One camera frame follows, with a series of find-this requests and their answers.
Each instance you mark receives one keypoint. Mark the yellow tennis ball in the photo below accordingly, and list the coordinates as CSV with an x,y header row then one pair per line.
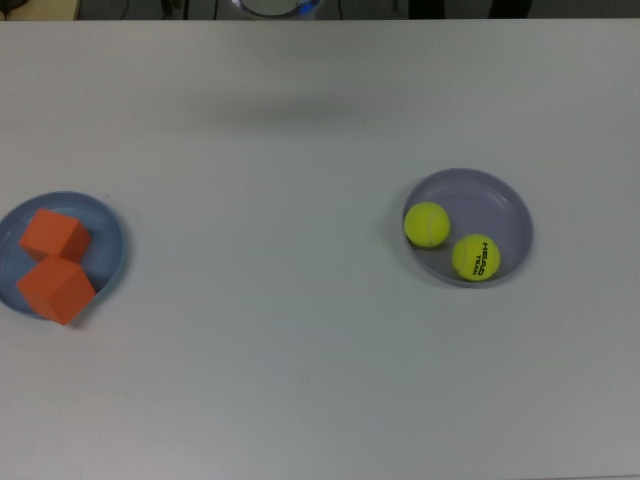
x,y
476,257
426,225

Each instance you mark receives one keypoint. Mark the orange foam cube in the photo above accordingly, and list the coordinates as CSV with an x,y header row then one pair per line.
x,y
55,290
52,232

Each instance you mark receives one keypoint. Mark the white robot base, blue light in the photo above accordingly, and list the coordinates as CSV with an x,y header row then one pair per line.
x,y
270,6

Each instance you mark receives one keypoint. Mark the purple plastic plate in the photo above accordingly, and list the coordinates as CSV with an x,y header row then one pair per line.
x,y
490,200

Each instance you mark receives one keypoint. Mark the blue plastic plate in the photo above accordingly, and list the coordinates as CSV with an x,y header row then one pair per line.
x,y
107,235

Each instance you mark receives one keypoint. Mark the black vertical post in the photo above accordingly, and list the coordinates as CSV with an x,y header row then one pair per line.
x,y
511,7
427,7

